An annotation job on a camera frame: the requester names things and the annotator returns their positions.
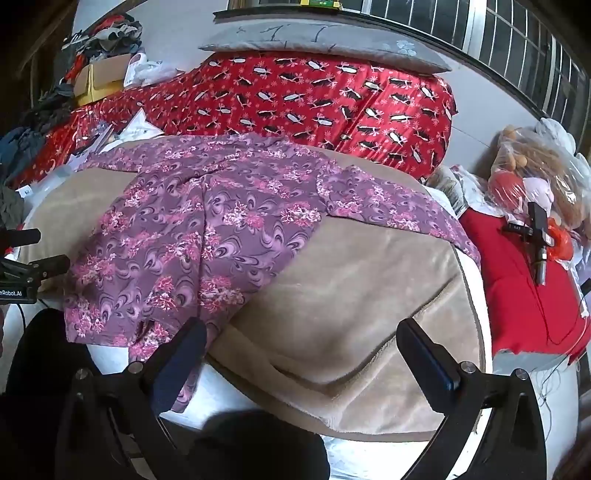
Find pile of mixed clothes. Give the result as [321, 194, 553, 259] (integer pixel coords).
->
[60, 14, 144, 84]

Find grey patterned white cloth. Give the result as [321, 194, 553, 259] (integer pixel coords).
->
[429, 164, 490, 217]

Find cardboard box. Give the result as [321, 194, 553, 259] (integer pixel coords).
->
[74, 53, 132, 107]

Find black handheld device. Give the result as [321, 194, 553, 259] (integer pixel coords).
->
[502, 202, 555, 286]

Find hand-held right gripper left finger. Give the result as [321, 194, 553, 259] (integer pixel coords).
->
[60, 318, 208, 480]

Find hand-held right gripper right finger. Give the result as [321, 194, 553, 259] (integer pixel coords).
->
[396, 318, 548, 480]

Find plastic bag of plush toys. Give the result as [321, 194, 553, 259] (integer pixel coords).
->
[489, 117, 591, 241]

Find red printed quilt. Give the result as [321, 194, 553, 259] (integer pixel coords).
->
[14, 52, 458, 190]

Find grey pillow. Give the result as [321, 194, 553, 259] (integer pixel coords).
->
[198, 22, 452, 75]

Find red cloth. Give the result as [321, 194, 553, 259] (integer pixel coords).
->
[459, 208, 591, 358]

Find beige fleece blanket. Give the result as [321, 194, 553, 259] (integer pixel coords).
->
[18, 148, 485, 444]

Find white papers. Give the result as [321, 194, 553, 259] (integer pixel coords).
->
[69, 108, 164, 162]

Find person's dark trousers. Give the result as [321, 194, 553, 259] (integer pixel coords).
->
[0, 307, 331, 480]

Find heap of dark clothes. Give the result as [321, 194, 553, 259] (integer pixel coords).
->
[0, 83, 77, 232]

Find purple floral garment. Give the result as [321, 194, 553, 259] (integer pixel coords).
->
[64, 134, 481, 414]

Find window grille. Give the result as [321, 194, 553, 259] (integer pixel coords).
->
[360, 0, 583, 125]

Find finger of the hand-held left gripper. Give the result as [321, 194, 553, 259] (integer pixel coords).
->
[27, 255, 71, 282]
[0, 229, 42, 246]

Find white plastic bag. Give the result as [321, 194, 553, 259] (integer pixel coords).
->
[124, 53, 185, 88]

